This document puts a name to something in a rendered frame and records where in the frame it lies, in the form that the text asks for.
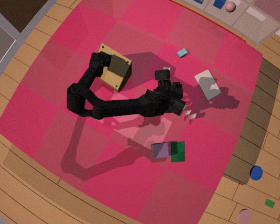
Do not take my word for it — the green rectangular block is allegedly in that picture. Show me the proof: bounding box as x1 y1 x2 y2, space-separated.
171 142 185 162

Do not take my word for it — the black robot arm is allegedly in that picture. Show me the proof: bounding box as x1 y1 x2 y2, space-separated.
67 51 186 120

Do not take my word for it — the light blue rectangular block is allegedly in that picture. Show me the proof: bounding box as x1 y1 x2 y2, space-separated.
177 49 188 57

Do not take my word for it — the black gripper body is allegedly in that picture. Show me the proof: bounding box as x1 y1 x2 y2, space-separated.
154 69 172 113

